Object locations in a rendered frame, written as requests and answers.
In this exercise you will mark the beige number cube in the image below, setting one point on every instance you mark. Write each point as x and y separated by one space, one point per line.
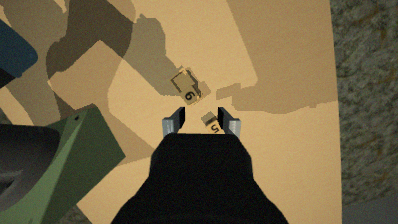
190 95
213 126

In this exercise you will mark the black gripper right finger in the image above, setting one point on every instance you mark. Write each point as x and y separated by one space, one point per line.
229 124

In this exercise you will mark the tan shallow rectangular tray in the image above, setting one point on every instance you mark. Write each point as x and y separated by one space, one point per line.
181 80

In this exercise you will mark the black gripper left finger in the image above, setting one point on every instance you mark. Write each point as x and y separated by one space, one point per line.
173 123

